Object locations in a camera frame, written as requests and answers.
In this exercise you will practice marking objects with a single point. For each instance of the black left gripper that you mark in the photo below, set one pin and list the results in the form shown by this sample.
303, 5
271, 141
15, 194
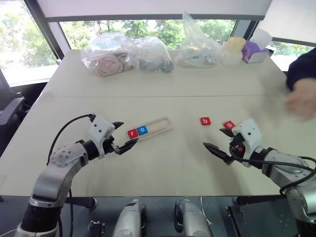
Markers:
109, 146

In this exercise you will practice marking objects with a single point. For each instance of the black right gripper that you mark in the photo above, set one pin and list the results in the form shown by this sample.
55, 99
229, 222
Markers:
235, 142

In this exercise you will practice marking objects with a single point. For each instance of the red letter tile b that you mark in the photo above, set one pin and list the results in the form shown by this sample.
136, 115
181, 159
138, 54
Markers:
205, 121

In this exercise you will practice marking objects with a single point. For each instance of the person's dark sleeved forearm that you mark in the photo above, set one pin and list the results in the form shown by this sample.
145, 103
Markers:
304, 66

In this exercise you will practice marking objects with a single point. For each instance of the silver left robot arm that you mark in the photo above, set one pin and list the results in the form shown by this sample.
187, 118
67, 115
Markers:
56, 172

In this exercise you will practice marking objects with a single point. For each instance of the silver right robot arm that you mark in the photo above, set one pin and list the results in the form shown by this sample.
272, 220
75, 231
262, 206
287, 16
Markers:
284, 165

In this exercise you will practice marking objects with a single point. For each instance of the red letter tile r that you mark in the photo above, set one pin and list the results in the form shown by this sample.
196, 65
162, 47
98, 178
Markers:
132, 133

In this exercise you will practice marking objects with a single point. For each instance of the blue letter tile o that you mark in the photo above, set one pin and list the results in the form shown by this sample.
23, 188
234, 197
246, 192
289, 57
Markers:
142, 130

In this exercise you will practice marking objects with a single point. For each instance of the wooden letter tray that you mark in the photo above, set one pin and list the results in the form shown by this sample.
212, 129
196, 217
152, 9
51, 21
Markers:
161, 130

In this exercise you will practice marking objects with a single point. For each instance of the person's bare hand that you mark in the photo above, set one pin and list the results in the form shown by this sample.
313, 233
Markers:
304, 98

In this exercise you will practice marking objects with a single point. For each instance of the black table crossbar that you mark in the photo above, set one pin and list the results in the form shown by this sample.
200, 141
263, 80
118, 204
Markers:
256, 199

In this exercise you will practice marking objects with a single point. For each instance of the pink cloth bundle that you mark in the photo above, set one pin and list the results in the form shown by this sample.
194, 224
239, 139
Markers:
107, 65

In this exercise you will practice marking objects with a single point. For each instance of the white plastic container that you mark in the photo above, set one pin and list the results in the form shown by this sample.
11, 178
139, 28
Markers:
230, 59

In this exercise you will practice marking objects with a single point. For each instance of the grey rounded leg shell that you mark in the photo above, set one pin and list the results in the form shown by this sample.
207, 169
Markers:
129, 219
191, 219

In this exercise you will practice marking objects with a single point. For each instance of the clear bag with grey items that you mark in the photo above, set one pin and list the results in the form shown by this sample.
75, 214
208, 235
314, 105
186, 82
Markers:
150, 49

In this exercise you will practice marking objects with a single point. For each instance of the clear bag with pink cloth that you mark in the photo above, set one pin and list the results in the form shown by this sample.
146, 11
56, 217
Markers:
103, 47

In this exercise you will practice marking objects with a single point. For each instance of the tall clear plastic bag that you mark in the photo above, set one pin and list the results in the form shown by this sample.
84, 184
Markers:
197, 49

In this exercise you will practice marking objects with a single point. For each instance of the purple tissue box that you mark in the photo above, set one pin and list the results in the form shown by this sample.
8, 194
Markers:
253, 50

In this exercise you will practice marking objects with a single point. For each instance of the yellow plastic cup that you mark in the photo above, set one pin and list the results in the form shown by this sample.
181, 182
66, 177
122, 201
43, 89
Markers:
236, 44

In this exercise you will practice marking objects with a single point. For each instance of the translucent white box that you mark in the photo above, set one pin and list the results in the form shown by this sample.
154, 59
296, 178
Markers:
261, 38

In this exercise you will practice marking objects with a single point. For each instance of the black office chair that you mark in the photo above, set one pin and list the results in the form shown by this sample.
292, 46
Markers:
10, 106

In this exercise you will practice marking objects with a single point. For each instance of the white roller blind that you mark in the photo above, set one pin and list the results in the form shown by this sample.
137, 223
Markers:
291, 19
148, 8

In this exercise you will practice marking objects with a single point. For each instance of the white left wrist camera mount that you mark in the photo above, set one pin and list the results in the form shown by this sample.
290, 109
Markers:
98, 130

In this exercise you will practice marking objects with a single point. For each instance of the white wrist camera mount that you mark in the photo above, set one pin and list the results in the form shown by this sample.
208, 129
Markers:
249, 134
98, 130

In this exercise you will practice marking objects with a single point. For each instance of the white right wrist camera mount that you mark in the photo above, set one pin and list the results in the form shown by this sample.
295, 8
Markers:
249, 134

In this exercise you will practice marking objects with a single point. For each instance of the black window frame post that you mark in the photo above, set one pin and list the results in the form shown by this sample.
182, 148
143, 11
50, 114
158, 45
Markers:
44, 32

